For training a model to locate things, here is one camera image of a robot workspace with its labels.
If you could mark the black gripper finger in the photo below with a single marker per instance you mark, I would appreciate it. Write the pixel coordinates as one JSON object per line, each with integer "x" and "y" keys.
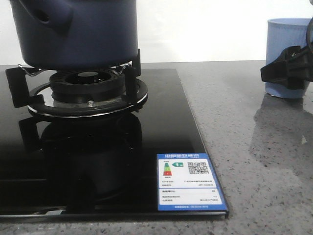
{"x": 285, "y": 69}

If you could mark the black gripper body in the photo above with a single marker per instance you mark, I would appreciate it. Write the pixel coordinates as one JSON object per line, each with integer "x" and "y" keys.
{"x": 302, "y": 66}

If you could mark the light blue ribbed cup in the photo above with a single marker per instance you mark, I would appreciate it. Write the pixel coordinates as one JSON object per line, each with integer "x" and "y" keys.
{"x": 284, "y": 33}

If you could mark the black pot support grate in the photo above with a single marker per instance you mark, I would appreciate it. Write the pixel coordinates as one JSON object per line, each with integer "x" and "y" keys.
{"x": 40, "y": 102}

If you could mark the dark blue cooking pot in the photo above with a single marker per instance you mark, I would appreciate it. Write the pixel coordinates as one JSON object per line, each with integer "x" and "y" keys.
{"x": 76, "y": 34}

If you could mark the blue energy label sticker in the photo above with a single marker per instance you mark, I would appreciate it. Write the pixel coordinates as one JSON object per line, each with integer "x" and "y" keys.
{"x": 187, "y": 182}

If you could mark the black glass gas stove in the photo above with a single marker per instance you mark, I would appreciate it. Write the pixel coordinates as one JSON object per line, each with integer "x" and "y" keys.
{"x": 93, "y": 168}

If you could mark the black round gas burner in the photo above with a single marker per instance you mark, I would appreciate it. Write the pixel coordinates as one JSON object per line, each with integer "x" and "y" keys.
{"x": 82, "y": 86}

